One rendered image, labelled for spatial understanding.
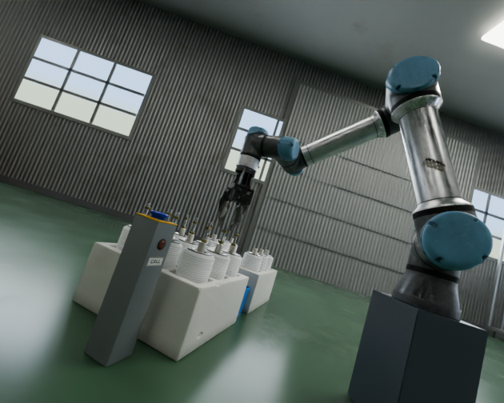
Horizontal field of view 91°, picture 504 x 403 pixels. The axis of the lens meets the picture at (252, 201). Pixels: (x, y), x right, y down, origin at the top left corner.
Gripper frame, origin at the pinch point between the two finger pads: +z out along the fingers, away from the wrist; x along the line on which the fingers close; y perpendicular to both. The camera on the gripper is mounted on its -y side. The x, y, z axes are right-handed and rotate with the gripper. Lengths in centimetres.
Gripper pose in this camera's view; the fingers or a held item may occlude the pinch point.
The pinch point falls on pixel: (226, 225)
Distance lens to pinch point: 85.6
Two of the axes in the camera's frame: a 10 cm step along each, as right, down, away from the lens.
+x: 8.9, 3.2, 3.3
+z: -3.0, 9.5, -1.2
